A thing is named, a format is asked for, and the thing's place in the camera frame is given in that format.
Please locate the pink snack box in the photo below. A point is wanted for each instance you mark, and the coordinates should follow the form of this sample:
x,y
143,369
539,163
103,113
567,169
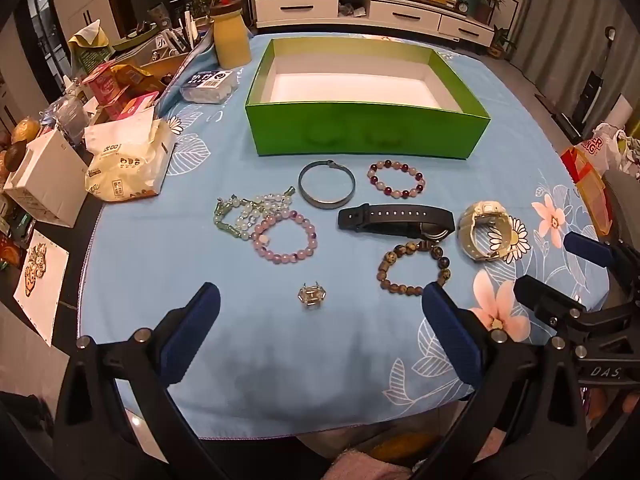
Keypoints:
x,y
102,85

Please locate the silver metal bangle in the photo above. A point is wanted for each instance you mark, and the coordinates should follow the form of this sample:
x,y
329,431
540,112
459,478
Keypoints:
x,y
320,203

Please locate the white tissue pack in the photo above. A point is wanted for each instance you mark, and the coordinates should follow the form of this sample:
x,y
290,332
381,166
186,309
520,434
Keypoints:
x,y
130,160

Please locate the small potted plant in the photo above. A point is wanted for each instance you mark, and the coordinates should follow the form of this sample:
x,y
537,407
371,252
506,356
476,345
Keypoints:
x,y
500,42

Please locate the green bag with yellow cloth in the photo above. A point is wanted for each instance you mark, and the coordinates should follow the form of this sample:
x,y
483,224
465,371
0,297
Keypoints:
x,y
87,50

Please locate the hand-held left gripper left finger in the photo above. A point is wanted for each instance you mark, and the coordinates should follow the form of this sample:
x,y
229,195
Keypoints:
x,y
192,330

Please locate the pink fuzzy clothing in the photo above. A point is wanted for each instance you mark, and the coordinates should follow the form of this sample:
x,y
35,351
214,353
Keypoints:
x,y
360,465

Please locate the black wristwatch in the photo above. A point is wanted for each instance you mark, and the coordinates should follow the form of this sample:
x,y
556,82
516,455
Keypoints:
x,y
380,217

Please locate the blue floral tablecloth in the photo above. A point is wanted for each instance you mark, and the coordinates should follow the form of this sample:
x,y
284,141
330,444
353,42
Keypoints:
x,y
200,260

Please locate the green cardboard box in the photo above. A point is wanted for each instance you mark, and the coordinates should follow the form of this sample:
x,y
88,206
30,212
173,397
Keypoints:
x,y
350,130

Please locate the brown fruit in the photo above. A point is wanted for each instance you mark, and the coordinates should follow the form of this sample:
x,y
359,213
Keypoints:
x,y
22,132

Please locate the yellow bottle with brown lid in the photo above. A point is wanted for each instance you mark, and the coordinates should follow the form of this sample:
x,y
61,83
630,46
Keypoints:
x,y
231,40

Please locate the red and yellow bag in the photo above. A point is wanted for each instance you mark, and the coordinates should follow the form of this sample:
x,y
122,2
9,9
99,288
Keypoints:
x,y
587,180

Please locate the white television cabinet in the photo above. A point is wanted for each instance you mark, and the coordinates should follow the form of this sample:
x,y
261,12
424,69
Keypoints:
x,y
390,12

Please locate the yellow snack packet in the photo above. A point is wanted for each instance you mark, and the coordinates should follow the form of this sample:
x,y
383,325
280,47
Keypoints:
x,y
135,77

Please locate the tall potted plant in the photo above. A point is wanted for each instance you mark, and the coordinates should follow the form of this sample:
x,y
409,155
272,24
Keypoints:
x,y
487,2

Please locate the clear plastic container with label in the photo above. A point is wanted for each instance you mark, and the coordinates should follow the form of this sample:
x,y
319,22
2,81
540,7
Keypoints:
x,y
207,85

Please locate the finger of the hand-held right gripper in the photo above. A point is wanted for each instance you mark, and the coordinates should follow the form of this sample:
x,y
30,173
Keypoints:
x,y
542,294
587,250

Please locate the small black alarm clock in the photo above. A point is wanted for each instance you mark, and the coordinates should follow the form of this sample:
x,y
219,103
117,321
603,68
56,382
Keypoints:
x,y
463,7

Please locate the white carton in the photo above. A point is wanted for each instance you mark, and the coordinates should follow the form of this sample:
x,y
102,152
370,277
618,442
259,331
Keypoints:
x,y
45,175

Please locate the upright vacuum cleaner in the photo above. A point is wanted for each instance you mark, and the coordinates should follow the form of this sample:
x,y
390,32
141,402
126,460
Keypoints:
x,y
597,85

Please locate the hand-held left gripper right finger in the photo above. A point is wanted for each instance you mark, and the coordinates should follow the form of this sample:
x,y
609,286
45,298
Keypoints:
x,y
450,330

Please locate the cardboard box with pens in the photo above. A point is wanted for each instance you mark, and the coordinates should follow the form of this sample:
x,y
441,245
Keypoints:
x,y
165,60

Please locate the paper sheet with cartoon print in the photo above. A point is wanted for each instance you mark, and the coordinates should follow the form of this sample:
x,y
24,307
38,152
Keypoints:
x,y
40,285

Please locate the beige wristwatch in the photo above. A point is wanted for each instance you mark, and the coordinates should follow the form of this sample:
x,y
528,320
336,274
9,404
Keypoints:
x,y
480,215

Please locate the person's right hand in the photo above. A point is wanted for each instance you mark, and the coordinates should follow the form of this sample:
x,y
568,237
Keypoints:
x,y
615,404

